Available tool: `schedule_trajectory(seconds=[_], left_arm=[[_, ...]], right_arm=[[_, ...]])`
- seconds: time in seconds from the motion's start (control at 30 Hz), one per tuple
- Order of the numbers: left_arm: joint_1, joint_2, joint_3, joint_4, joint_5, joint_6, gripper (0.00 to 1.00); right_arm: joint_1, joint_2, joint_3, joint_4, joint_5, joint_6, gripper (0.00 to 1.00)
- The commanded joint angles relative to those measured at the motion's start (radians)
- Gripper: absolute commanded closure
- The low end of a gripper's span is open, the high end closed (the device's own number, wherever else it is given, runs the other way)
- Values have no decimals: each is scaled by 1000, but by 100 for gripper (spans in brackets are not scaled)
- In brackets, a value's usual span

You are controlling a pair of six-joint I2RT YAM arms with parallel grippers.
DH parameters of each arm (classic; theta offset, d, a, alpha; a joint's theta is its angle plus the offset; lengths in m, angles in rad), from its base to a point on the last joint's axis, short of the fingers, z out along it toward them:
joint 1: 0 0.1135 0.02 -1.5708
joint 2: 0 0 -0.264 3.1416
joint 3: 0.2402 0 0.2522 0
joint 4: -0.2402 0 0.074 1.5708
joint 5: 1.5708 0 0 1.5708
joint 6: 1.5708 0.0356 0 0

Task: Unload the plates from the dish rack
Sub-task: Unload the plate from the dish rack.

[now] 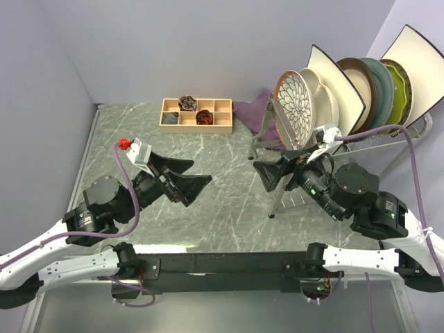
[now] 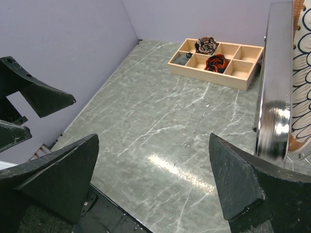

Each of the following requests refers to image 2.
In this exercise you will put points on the steel dish rack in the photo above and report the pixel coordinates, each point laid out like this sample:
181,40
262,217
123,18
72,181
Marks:
273,118

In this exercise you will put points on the orange black rolled fabric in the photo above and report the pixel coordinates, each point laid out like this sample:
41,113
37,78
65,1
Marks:
216,63

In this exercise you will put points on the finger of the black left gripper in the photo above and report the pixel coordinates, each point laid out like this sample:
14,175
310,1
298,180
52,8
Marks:
12,134
44,99

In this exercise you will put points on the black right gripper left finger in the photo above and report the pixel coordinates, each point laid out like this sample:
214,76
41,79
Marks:
46,195

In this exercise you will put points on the dark grey rolled fabric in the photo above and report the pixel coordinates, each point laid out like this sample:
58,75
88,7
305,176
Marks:
182,59

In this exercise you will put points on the brown patterned rolled fabric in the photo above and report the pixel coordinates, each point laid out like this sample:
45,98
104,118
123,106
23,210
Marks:
206,45

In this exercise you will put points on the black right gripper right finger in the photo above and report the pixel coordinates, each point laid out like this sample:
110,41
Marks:
257,196

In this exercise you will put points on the wooden compartment tray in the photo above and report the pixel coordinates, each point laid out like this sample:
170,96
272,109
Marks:
243,62

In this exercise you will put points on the floral patterned round plate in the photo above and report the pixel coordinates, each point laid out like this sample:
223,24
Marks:
300,139

